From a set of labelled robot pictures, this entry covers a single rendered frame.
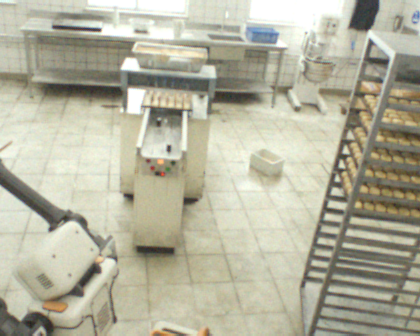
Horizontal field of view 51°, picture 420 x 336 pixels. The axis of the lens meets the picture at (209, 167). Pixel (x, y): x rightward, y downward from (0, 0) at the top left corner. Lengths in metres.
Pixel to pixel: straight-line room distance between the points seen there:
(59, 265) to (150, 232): 1.92
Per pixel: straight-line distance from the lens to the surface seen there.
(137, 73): 3.42
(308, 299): 3.03
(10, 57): 6.89
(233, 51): 6.18
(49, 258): 1.35
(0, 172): 1.72
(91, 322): 1.46
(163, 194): 3.04
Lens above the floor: 2.17
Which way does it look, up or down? 28 degrees down
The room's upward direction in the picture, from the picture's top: 7 degrees clockwise
